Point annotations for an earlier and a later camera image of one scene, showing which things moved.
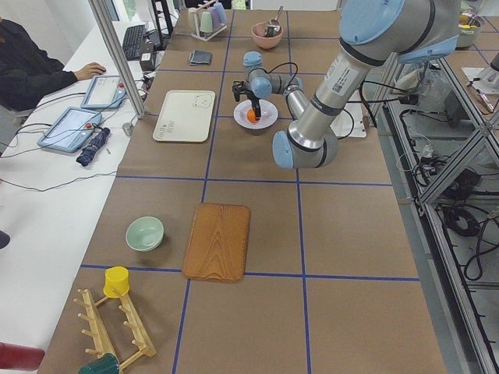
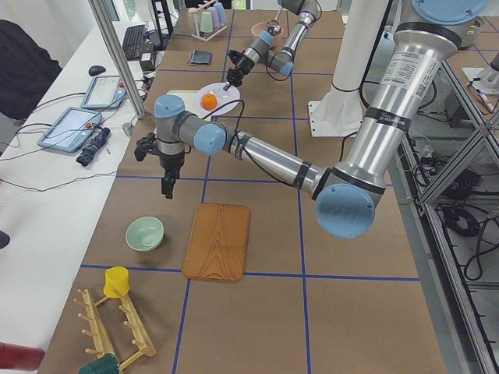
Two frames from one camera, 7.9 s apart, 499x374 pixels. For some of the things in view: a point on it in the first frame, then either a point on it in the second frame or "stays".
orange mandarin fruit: (251, 115) → (209, 101)
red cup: (20, 357) stays
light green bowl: (144, 234) stays
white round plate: (269, 114) → (223, 97)
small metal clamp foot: (127, 128) stays
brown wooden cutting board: (217, 245) stays
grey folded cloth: (199, 58) stays
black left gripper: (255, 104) → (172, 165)
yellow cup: (116, 282) stays
